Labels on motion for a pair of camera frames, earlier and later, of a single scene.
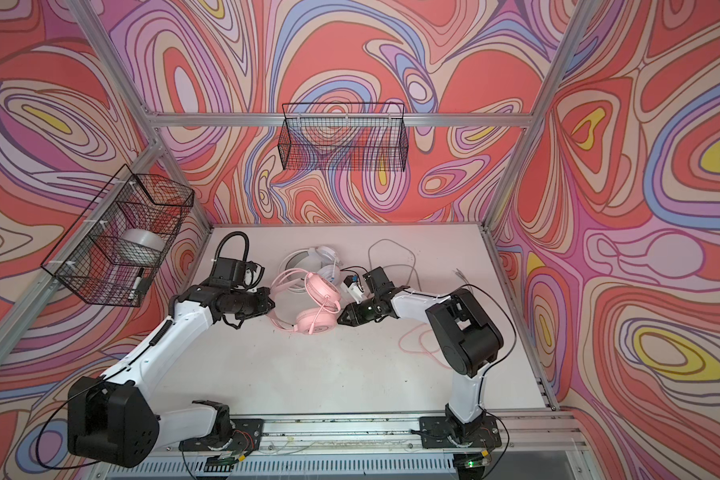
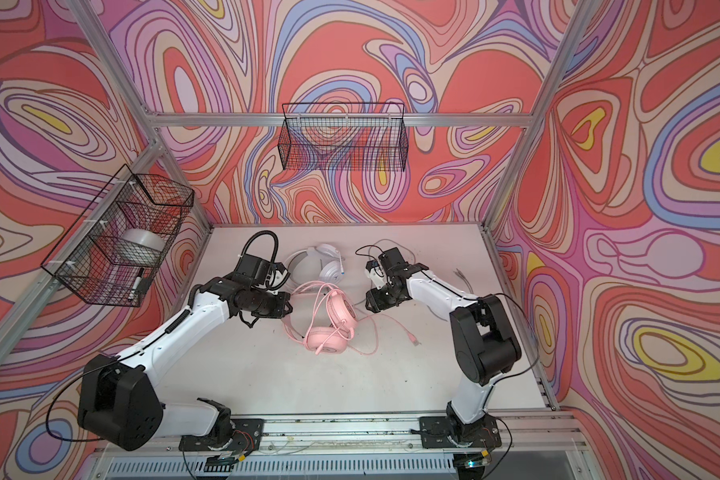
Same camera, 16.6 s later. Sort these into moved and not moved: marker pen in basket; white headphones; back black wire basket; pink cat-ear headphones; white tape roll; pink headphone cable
Moved: pink cat-ear headphones; pink headphone cable
Not moved: white tape roll; marker pen in basket; back black wire basket; white headphones
